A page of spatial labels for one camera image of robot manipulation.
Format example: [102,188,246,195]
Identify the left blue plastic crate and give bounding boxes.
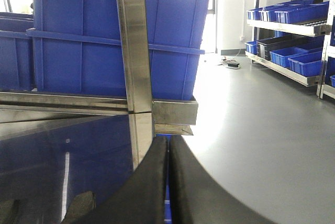
[1,12,35,91]

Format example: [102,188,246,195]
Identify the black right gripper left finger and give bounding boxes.
[74,137,168,223]

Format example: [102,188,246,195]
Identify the right blue plastic crate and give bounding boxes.
[27,0,209,100]

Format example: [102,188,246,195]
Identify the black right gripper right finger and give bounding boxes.
[169,136,272,223]

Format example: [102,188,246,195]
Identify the metal storage shelf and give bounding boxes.
[245,0,334,98]

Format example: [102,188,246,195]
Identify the stainless steel rack frame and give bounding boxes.
[1,0,198,167]

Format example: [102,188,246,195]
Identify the blue plastic crate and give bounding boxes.
[27,0,209,100]
[1,12,35,91]

